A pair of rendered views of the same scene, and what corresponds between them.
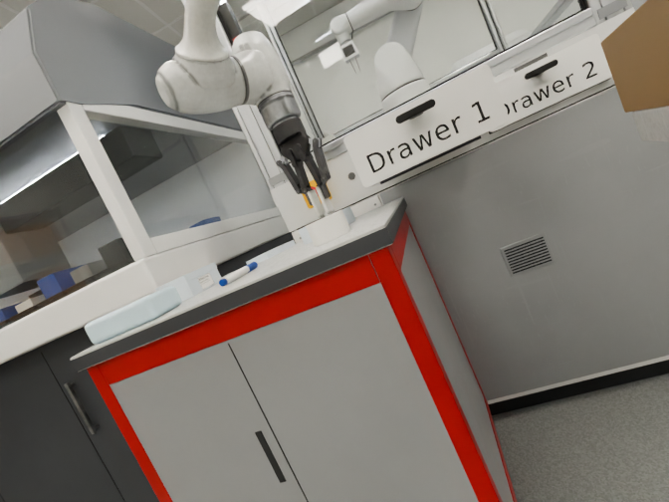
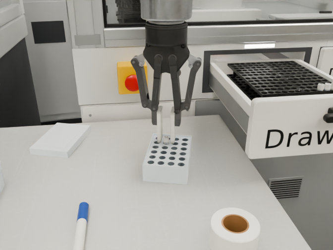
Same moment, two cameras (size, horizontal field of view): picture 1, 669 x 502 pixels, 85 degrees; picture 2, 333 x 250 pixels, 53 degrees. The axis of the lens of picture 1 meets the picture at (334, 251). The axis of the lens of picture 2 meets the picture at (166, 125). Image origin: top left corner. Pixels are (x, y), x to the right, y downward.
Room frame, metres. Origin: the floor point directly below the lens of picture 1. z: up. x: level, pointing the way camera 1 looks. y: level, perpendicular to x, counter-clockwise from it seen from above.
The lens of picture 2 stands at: (0.35, 0.23, 1.13)
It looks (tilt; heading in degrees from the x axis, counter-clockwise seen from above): 26 degrees down; 335
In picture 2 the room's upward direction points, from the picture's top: straight up
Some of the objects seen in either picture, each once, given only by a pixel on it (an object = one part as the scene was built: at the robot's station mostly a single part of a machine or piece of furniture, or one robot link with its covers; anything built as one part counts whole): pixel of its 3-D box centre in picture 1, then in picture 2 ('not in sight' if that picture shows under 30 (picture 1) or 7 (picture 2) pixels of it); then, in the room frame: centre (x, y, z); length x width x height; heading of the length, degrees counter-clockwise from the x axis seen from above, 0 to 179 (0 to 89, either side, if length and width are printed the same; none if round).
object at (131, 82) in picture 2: not in sight; (133, 82); (1.06, -0.01, 0.88); 0.04 x 0.03 x 0.04; 73
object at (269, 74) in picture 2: not in sight; (277, 88); (0.90, -0.31, 0.87); 0.22 x 0.18 x 0.06; 163
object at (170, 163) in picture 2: (328, 224); (168, 156); (0.86, -0.01, 0.78); 0.12 x 0.08 x 0.04; 148
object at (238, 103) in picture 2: not in sight; (275, 89); (0.91, -0.31, 0.86); 0.40 x 0.26 x 0.06; 163
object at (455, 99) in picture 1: (421, 130); (327, 124); (0.71, -0.25, 0.87); 0.29 x 0.02 x 0.11; 73
